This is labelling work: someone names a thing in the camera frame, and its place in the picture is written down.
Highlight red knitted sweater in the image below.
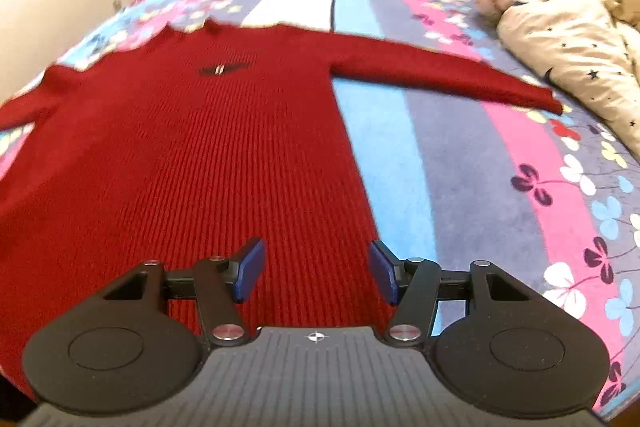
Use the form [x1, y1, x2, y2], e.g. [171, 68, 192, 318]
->
[0, 21, 565, 408]

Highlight cream star-print quilt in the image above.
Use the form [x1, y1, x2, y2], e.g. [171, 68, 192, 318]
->
[470, 0, 640, 145]

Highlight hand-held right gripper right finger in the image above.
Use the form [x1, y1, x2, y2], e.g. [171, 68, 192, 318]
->
[368, 241, 535, 349]

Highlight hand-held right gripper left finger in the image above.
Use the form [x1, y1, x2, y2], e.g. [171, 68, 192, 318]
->
[102, 238, 267, 349]

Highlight floral striped blanket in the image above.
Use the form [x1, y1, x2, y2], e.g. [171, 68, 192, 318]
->
[0, 0, 640, 423]

